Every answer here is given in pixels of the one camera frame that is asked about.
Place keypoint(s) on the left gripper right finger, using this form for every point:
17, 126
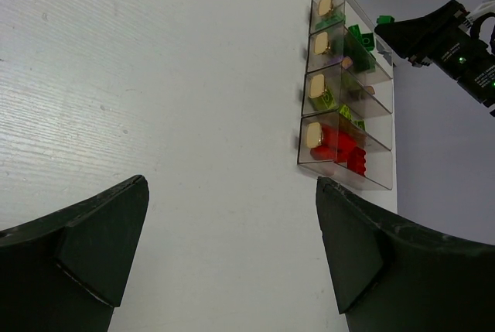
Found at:
391, 274

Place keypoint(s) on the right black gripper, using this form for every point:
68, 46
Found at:
439, 38

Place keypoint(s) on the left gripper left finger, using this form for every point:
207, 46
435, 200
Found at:
67, 271

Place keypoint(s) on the green lego brick top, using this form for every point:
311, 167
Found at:
385, 19

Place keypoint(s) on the lime lego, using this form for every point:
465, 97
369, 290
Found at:
325, 102

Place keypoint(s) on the red curved lego piece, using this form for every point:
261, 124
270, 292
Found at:
323, 153

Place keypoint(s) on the red long lego brick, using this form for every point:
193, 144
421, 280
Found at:
340, 141

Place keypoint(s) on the green long lego brick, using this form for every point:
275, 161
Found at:
358, 46

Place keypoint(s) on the clear compartment organizer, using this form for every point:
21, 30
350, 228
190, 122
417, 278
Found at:
368, 95

